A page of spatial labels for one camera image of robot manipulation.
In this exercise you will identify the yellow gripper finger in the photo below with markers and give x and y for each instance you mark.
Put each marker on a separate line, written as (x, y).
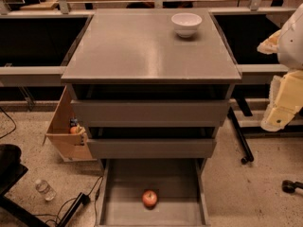
(276, 118)
(269, 46)

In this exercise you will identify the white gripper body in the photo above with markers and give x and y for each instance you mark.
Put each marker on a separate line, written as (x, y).
(292, 46)

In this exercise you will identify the red apple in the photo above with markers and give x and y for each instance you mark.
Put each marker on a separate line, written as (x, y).
(149, 198)

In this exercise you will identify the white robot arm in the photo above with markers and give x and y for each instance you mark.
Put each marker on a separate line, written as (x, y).
(290, 47)

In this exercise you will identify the grey bottom drawer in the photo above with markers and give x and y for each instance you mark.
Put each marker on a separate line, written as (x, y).
(177, 183)

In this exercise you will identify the grey drawer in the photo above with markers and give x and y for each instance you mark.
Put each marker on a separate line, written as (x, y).
(177, 183)
(150, 105)
(151, 142)

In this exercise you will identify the grey middle drawer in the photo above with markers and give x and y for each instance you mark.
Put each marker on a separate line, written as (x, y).
(151, 142)

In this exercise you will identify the grey drawer cabinet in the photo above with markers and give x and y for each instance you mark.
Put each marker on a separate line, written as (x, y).
(139, 46)

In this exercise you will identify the grey top drawer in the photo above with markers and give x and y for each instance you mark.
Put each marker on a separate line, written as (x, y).
(150, 105)

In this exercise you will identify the black table leg with caster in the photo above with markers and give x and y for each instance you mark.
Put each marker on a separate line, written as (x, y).
(248, 155)

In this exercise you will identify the black caster wheel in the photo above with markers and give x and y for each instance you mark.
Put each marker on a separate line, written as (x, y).
(290, 187)

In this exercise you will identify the white ceramic bowl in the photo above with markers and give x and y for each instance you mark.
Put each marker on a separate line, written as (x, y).
(186, 24)

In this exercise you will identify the cardboard box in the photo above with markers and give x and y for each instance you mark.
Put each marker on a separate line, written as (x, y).
(71, 147)

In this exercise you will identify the orange fruit in box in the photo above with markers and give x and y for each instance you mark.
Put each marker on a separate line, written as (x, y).
(74, 130)

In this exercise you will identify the plastic water bottle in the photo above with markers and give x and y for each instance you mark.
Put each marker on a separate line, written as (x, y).
(45, 189)

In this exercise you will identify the black chair base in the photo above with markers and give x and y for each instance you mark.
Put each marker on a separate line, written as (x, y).
(11, 171)

